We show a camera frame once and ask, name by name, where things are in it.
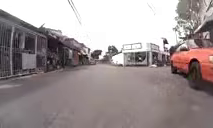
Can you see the red car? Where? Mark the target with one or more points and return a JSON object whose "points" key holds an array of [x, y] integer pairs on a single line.
{"points": [[194, 56]]}

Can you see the white shop building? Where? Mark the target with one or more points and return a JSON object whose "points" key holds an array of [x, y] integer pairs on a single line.
{"points": [[140, 53]]}

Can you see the distant trees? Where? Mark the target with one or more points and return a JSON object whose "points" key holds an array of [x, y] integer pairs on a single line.
{"points": [[109, 52]]}

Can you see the row of roadside houses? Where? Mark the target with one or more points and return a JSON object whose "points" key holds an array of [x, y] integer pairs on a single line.
{"points": [[65, 51]]}

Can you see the grey asphalt road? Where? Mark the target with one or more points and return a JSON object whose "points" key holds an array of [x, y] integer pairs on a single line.
{"points": [[104, 96]]}

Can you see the tall green tree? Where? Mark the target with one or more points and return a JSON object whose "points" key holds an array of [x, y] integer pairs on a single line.
{"points": [[189, 16]]}

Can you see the building with metal fence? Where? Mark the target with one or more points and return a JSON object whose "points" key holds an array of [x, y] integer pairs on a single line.
{"points": [[14, 50]]}

